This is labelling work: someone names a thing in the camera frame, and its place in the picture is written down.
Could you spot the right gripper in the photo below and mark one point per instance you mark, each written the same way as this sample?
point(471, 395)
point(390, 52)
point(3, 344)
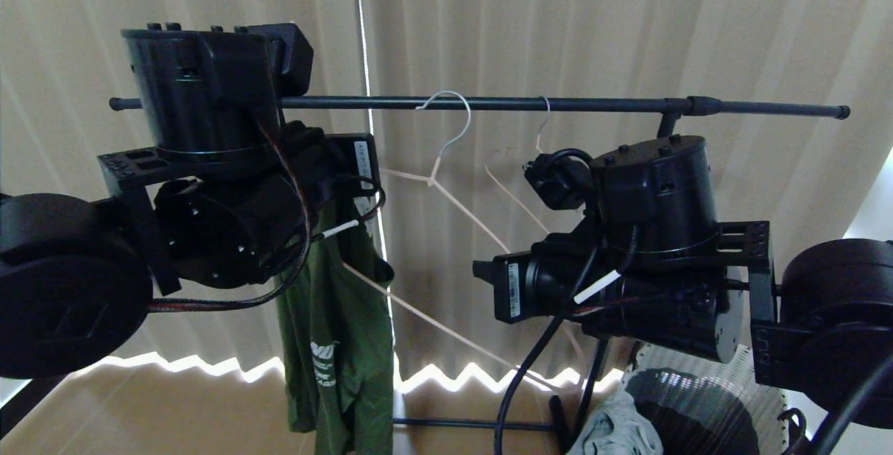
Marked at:
point(649, 308)

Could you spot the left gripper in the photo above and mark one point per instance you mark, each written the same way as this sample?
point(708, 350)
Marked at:
point(237, 232)

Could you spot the green sleeveless shirt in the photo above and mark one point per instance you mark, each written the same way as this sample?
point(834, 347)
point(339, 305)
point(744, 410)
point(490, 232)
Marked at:
point(349, 343)

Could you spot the pink clothes hanger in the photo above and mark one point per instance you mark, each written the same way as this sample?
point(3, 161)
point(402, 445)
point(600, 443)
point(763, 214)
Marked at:
point(517, 201)
point(457, 212)

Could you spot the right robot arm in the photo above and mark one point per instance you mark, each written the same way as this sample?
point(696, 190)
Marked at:
point(656, 190)

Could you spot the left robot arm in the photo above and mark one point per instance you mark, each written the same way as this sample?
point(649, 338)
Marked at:
point(202, 92)

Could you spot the white laundry basket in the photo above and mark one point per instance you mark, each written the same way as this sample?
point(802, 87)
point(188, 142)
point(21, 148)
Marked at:
point(753, 385)

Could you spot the black clothes rack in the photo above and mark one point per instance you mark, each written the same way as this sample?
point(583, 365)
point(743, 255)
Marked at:
point(614, 104)

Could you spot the pale grey garment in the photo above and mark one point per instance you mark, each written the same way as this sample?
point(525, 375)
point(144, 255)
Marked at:
point(614, 427)

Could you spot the beige curtain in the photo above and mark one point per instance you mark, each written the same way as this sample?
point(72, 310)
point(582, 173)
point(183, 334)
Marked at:
point(628, 22)

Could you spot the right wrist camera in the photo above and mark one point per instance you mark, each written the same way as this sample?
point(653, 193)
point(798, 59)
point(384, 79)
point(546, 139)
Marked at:
point(558, 179)

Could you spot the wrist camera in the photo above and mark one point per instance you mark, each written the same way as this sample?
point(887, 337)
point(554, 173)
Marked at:
point(293, 57)
point(558, 179)

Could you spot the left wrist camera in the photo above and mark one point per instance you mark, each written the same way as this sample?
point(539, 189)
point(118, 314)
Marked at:
point(293, 57)

